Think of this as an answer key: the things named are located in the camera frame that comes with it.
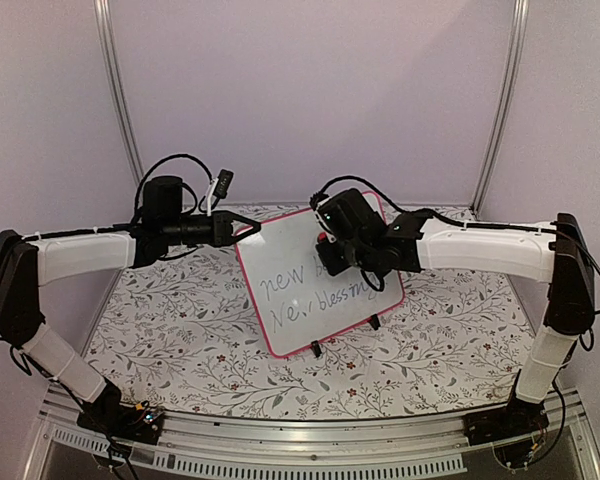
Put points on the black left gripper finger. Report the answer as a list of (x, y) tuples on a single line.
[(245, 233), (228, 218)]

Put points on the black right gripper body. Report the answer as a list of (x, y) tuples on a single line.
[(358, 256)]

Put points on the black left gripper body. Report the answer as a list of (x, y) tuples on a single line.
[(176, 228)]

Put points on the pink framed whiteboard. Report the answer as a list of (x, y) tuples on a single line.
[(295, 299)]

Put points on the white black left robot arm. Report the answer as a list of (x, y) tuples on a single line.
[(28, 263)]

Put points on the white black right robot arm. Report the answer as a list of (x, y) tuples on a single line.
[(552, 253)]

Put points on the black whiteboard foot clip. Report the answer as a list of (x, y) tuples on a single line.
[(316, 348), (374, 322)]

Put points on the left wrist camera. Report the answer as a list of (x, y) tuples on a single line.
[(217, 191)]

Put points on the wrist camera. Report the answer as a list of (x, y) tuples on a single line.
[(317, 200), (217, 191)]

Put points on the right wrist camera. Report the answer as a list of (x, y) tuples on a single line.
[(317, 200)]

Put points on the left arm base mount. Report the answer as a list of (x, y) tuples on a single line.
[(140, 423)]

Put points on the aluminium front rail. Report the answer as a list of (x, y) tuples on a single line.
[(195, 446)]

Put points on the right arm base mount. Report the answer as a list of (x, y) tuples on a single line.
[(517, 417)]

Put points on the left aluminium corner post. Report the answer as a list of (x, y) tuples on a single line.
[(105, 30)]

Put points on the aluminium corner post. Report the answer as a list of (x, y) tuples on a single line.
[(511, 70), (105, 30)]

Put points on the right aluminium corner post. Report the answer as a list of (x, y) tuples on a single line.
[(511, 70)]

